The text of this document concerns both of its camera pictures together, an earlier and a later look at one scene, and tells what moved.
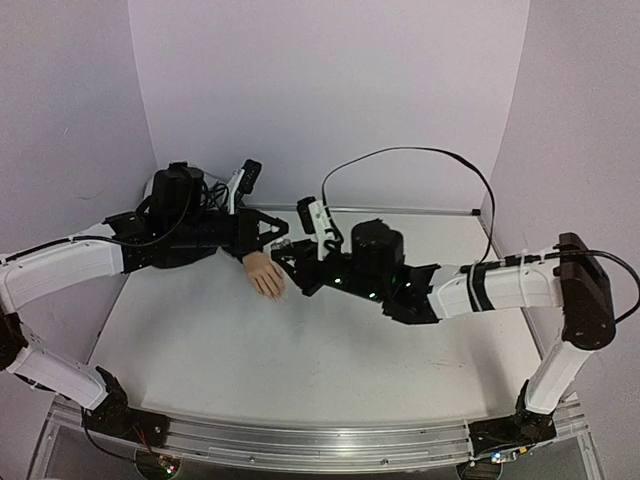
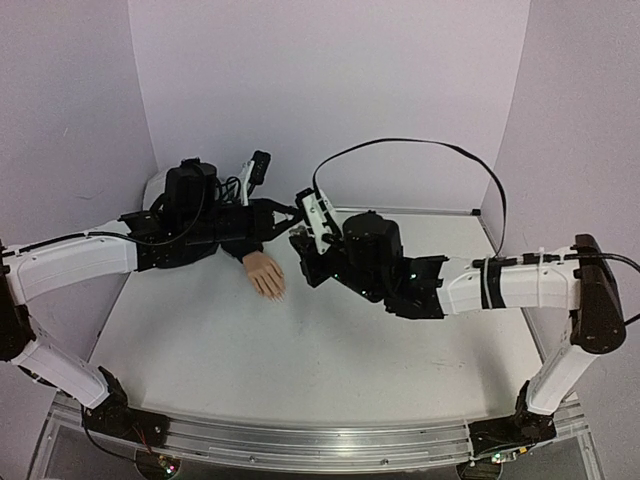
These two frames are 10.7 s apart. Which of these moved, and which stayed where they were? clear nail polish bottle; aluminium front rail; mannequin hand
Moved: clear nail polish bottle
Stayed: aluminium front rail; mannequin hand
